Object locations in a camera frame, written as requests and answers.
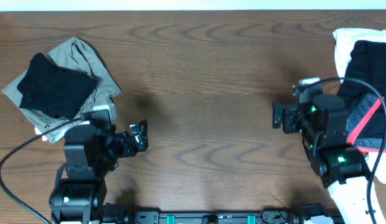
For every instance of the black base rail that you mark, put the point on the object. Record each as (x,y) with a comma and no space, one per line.
(312,213)

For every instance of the white shirt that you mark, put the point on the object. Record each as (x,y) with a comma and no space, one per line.
(345,39)

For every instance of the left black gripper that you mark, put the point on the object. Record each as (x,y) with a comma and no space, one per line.
(136,139)

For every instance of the folded black garment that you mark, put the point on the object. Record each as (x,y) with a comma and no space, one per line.
(57,92)

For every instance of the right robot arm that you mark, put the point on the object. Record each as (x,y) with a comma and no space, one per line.
(341,167)

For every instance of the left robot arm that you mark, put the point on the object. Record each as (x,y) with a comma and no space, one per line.
(92,151)

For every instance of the black leggings red waistband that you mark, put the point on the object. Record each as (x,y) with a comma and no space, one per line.
(366,121)

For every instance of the folded khaki garment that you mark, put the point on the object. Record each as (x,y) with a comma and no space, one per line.
(73,54)

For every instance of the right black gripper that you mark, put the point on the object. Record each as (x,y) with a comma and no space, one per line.
(284,114)

